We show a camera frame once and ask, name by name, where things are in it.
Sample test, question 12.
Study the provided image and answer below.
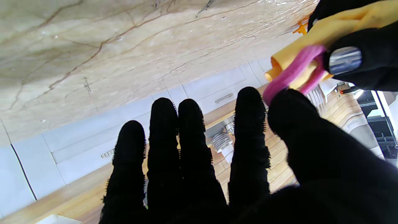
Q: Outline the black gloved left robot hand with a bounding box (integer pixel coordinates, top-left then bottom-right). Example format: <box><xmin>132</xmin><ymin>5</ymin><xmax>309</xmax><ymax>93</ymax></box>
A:
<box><xmin>307</xmin><ymin>0</ymin><xmax>398</xmax><ymax>91</ymax></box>

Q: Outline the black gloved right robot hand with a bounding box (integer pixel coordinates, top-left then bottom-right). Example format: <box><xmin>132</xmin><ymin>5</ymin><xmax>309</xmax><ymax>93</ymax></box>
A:
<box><xmin>99</xmin><ymin>86</ymin><xmax>398</xmax><ymax>224</ymax></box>

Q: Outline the yellow microfibre cloth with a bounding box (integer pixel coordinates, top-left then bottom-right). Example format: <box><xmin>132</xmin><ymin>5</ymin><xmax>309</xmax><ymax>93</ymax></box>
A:
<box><xmin>265</xmin><ymin>0</ymin><xmax>398</xmax><ymax>91</ymax></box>

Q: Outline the pink hair tie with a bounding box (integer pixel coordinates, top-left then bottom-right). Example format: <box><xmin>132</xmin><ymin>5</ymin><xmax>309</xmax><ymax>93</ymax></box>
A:
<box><xmin>263</xmin><ymin>44</ymin><xmax>327</xmax><ymax>106</ymax></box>

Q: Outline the orange test tube rack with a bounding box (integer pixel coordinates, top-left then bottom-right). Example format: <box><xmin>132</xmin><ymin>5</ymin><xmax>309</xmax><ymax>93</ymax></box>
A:
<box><xmin>292</xmin><ymin>17</ymin><xmax>310</xmax><ymax>35</ymax></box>

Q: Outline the printed kitchen backdrop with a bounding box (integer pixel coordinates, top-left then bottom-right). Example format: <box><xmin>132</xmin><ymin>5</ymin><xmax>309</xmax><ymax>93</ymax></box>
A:
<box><xmin>0</xmin><ymin>56</ymin><xmax>398</xmax><ymax>224</ymax></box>

